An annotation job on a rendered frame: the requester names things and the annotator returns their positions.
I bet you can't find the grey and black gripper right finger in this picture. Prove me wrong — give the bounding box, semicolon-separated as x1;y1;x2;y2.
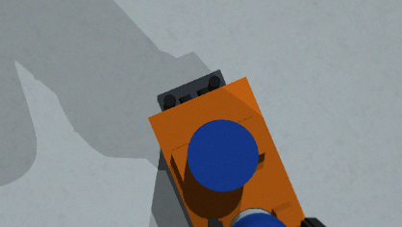
301;217;326;227

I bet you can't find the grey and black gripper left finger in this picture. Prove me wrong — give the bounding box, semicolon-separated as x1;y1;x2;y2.
208;218;223;227

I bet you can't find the blue cylinder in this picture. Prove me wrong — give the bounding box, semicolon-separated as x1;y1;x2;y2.
233;213;287;227
188;119;259;191

